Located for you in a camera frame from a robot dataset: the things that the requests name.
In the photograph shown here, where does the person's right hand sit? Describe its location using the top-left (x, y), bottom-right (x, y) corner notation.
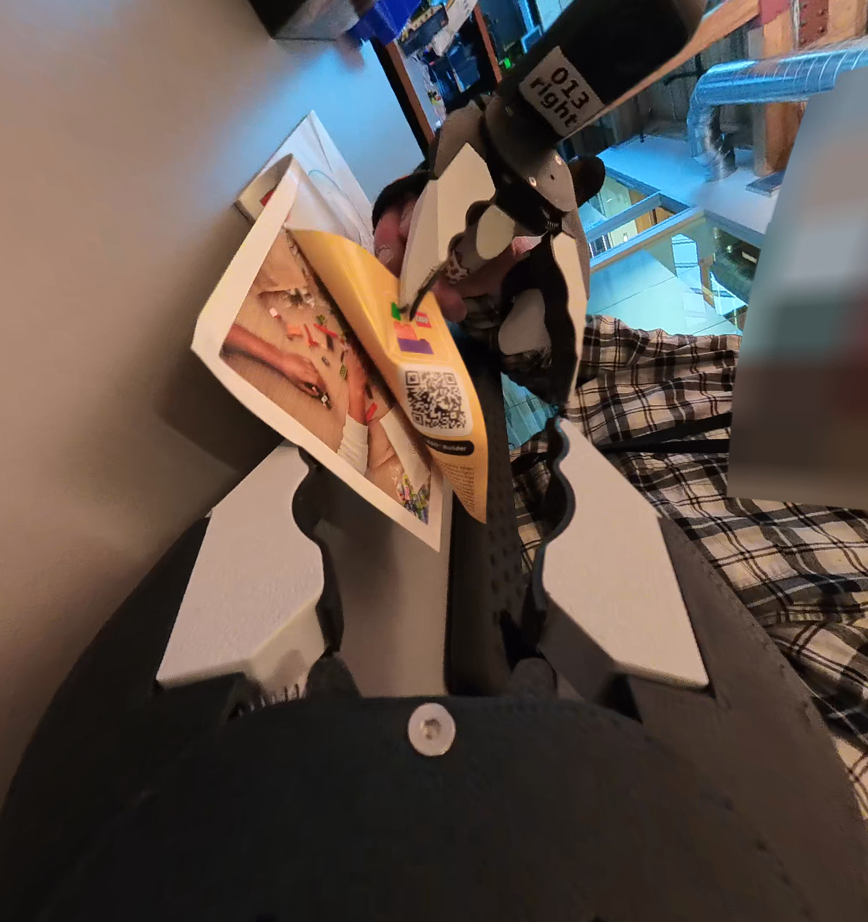
top-left (373, 205), bottom-right (503, 324)

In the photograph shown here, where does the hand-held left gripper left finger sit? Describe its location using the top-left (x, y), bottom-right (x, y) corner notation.
top-left (157, 441), bottom-right (345, 698)

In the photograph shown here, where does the grey desk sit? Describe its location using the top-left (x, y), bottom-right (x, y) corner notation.
top-left (0, 0), bottom-right (493, 865)

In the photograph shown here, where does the toy truck instruction booklet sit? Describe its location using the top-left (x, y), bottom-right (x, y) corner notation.
top-left (191, 153), bottom-right (490, 553)

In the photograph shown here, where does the silver ventilation duct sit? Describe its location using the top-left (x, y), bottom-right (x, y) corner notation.
top-left (686, 32), bottom-right (868, 181)

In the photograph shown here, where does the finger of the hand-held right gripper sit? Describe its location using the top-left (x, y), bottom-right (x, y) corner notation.
top-left (541, 229), bottom-right (593, 404)
top-left (397, 143), bottom-right (516, 321)

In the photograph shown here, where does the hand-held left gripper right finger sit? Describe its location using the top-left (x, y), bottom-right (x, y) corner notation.
top-left (501, 418), bottom-right (710, 703)

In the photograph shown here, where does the person's plaid clothing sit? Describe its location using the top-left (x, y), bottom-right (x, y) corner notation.
top-left (509, 432), bottom-right (868, 837)

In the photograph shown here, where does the dark toy truck box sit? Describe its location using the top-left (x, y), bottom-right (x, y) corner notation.
top-left (250, 0), bottom-right (366, 40)

